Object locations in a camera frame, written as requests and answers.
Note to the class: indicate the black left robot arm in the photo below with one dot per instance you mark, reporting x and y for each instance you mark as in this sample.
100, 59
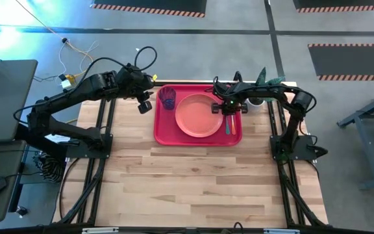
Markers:
76, 94

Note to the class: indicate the orange plate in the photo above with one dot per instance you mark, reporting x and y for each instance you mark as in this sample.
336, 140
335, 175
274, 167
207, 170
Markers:
196, 117

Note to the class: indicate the black mat, striped edge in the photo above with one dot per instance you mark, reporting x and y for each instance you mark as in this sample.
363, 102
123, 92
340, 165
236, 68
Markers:
352, 61
148, 5
343, 4

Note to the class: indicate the white power adapter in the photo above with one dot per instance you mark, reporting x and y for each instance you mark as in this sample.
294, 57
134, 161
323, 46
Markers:
67, 83

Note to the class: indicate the red plastic tray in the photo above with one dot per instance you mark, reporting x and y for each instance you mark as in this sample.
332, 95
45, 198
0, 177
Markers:
167, 130

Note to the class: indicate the white paper sheet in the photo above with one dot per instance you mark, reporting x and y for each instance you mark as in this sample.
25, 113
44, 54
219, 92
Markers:
57, 138

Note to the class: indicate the silver aluminium bracket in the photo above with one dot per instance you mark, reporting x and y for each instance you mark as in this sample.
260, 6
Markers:
99, 230
281, 231

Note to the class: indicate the grey metal table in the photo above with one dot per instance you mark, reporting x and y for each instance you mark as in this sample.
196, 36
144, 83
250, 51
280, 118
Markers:
365, 136

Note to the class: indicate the blue faceted plastic cup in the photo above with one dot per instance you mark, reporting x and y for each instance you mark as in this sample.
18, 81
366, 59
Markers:
167, 97

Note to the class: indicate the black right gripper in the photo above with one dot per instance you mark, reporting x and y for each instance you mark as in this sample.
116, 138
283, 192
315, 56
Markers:
230, 109

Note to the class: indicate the green plant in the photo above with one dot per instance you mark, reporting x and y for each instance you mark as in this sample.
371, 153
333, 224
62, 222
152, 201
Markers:
261, 78

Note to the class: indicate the black table frame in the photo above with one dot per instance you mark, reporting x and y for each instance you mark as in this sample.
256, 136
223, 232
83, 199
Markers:
112, 117

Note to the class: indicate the white plant pot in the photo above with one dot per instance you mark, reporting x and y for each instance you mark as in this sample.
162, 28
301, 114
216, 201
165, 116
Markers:
255, 107

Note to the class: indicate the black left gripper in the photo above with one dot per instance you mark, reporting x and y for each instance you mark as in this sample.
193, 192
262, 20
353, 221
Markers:
144, 105

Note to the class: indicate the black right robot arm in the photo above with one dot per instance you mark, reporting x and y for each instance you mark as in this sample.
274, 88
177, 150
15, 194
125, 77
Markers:
265, 91

